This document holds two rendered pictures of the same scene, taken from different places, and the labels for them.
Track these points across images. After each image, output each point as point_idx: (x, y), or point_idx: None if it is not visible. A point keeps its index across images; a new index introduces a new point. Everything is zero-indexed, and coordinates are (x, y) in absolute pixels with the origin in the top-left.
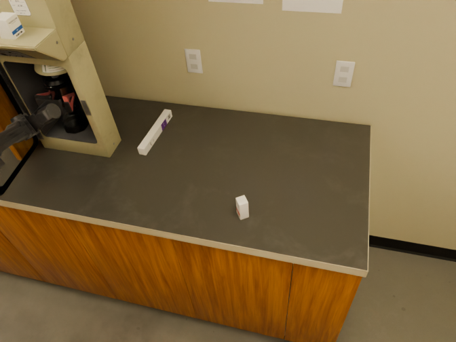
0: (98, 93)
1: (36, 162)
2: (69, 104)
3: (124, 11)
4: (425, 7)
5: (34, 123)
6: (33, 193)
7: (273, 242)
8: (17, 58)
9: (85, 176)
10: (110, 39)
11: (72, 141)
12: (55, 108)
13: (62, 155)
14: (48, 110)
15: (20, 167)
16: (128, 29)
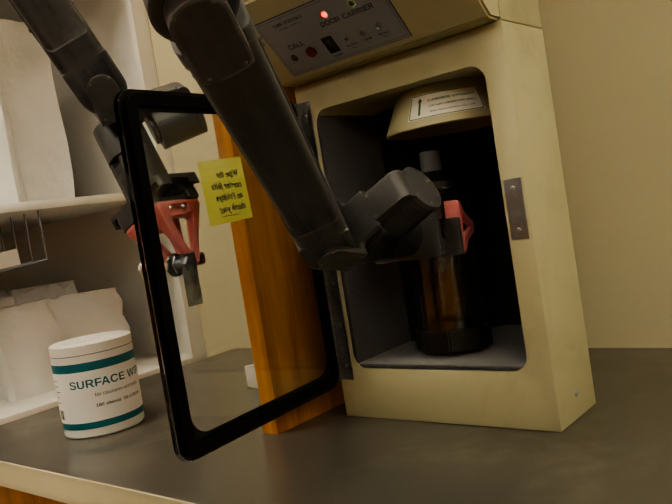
0: (555, 194)
1: (315, 437)
2: (460, 226)
3: (623, 79)
4: None
5: (356, 221)
6: (285, 491)
7: None
8: (356, 84)
9: (473, 466)
10: (570, 174)
11: (438, 373)
12: (429, 186)
13: (395, 428)
14: (408, 178)
15: (271, 414)
16: (627, 130)
